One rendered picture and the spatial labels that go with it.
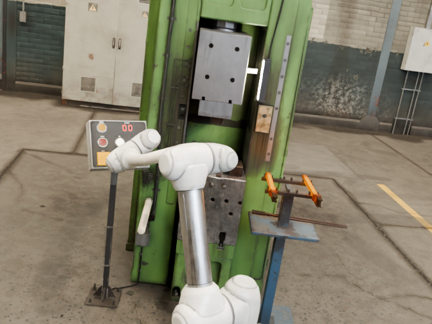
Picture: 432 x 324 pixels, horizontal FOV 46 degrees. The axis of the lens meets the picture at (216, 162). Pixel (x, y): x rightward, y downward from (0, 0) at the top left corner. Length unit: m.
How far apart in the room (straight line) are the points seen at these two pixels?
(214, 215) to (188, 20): 1.19
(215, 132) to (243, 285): 1.69
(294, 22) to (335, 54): 6.32
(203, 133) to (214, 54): 0.77
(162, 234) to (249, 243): 0.60
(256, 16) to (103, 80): 5.50
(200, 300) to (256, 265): 1.67
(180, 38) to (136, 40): 5.16
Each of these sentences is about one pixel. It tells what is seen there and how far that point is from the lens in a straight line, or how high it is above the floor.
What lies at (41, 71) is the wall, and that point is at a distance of 9.21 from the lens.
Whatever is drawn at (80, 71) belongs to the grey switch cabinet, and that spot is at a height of 0.58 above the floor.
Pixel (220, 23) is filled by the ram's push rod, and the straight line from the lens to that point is 3.20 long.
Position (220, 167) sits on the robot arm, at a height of 1.31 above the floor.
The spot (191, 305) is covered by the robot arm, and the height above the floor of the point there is 0.84.
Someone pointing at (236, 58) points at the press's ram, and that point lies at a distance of 3.02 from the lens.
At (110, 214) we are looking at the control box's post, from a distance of 3.21.
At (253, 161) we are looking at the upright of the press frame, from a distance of 3.30.
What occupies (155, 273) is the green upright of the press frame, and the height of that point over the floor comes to 0.09.
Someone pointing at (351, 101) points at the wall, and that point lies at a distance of 9.74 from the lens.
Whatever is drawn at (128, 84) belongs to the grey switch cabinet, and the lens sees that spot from 8.38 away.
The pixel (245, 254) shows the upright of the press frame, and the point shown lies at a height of 0.31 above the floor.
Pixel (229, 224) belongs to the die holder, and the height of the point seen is 0.61.
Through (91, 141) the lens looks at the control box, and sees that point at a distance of 2.94.
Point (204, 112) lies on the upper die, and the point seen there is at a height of 1.29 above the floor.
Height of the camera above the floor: 1.94
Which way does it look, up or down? 18 degrees down
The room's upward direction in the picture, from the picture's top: 8 degrees clockwise
